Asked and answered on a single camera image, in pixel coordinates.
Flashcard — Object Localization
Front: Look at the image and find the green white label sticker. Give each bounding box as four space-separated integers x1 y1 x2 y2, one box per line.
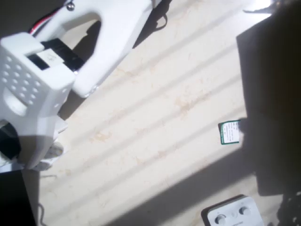
218 120 242 145

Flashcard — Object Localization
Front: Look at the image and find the white device with two knobs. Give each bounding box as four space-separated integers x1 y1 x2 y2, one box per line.
201 194 265 226

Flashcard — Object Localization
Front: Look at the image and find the black textured fabric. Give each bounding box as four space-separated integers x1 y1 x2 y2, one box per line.
277 192 301 226

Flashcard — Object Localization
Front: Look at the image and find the red white black servo cable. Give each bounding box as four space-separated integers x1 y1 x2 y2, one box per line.
28 6 68 36

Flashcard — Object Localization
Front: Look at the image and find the thin dark cable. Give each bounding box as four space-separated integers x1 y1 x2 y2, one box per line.
37 202 47 226

